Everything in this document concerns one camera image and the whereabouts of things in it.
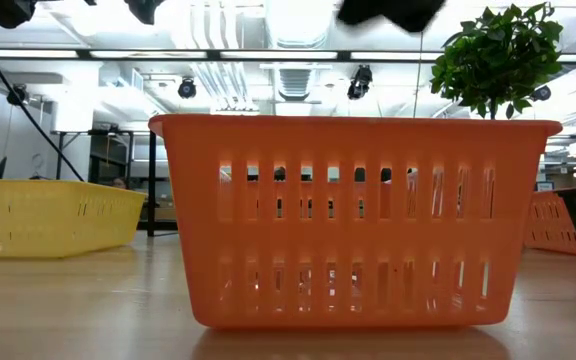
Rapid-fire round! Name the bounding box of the orange slotted plastic basket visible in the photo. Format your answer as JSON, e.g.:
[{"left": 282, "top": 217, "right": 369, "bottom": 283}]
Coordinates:
[
  {"left": 523, "top": 190, "right": 576, "bottom": 257},
  {"left": 148, "top": 113, "right": 564, "bottom": 330}
]

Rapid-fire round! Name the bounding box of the yellow slotted plastic basket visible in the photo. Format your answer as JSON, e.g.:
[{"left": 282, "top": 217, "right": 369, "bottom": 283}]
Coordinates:
[{"left": 0, "top": 179, "right": 148, "bottom": 260}]

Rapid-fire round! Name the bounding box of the green potted plant black pot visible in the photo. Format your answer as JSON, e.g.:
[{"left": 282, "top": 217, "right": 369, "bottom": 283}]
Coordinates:
[{"left": 429, "top": 1, "right": 565, "bottom": 121}]

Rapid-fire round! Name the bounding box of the black metal rack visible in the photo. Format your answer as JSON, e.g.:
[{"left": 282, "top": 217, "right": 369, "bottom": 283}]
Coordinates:
[{"left": 54, "top": 128, "right": 135, "bottom": 184}]

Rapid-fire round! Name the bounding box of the silver ceiling duct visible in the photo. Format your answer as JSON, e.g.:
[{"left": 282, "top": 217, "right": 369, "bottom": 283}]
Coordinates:
[{"left": 263, "top": 0, "right": 335, "bottom": 50}]

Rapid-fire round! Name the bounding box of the overhead frame bar with lights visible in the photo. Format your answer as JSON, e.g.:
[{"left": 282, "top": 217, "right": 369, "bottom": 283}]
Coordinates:
[{"left": 0, "top": 48, "right": 576, "bottom": 64}]

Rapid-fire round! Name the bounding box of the long black left arm cable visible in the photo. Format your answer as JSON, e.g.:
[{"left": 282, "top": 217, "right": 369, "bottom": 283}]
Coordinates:
[{"left": 0, "top": 16, "right": 86, "bottom": 183}]

